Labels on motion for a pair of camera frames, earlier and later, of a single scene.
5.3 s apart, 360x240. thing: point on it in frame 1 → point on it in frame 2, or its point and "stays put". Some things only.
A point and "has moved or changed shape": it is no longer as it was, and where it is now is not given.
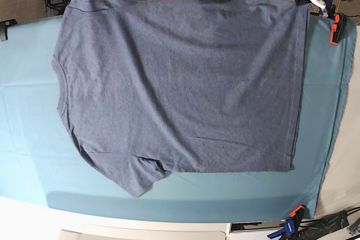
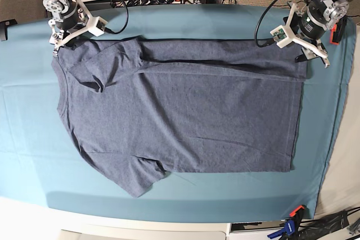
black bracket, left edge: (4, 25) stays put
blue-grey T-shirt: (147, 86) has moved or changed shape
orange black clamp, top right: (337, 28) stays put
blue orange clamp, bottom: (291, 225) stays put
